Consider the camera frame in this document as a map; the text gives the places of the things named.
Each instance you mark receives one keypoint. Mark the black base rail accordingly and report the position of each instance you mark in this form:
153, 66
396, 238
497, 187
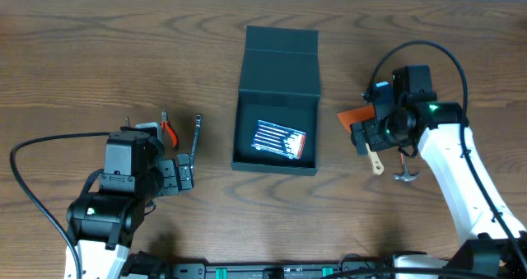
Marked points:
263, 271

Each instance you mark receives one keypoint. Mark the small black-handled hammer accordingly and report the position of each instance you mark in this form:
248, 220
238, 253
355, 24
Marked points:
405, 176

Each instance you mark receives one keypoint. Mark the red black pliers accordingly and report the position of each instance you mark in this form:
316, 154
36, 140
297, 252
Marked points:
167, 128

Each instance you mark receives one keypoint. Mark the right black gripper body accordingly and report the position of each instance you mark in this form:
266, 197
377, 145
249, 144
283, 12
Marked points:
389, 133

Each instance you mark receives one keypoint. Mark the blue screwdriver bit case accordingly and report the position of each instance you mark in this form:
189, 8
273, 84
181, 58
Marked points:
279, 139

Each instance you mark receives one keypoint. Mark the orange scraper wooden handle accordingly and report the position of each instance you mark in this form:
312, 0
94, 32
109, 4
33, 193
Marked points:
347, 118

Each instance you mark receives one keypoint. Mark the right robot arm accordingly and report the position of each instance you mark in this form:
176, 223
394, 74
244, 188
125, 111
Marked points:
492, 239

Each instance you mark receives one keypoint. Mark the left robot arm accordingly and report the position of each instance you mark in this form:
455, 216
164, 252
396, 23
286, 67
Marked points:
102, 224

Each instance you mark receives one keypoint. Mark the silver ring wrench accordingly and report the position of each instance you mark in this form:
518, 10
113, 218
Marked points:
197, 130

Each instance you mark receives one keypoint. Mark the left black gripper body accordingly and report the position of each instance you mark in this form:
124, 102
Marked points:
177, 174

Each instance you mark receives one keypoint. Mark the dark green open box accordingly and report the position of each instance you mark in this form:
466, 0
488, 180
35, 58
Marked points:
280, 83

